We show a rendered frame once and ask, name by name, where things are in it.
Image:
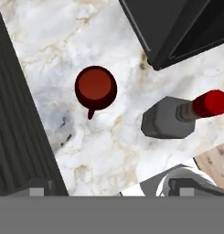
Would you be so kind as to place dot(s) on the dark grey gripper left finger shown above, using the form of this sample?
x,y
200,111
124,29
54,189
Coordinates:
x,y
37,187

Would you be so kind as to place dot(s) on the grey bottle with red cap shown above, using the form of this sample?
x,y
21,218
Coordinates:
x,y
168,119

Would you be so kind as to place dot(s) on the red mug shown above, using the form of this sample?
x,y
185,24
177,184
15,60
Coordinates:
x,y
95,87

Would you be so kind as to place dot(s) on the white round thing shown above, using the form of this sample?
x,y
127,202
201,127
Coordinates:
x,y
189,172

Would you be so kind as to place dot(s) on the dark grey tall cupboard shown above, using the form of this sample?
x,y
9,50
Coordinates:
x,y
16,128

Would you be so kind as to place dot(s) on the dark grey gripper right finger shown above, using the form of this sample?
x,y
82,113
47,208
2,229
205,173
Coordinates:
x,y
189,186

